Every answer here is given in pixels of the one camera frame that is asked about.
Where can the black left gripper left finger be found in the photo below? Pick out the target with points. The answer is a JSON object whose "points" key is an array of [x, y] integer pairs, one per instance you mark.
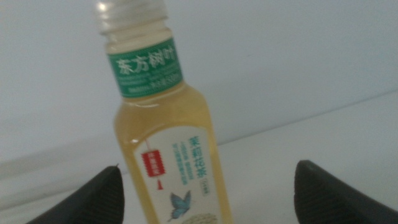
{"points": [[99, 202]]}

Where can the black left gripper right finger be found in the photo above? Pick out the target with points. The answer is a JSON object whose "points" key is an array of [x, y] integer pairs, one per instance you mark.
{"points": [[323, 199]]}

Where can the yellow tea bottle green label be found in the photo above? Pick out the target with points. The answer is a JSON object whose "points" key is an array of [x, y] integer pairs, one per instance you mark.
{"points": [[168, 118]]}

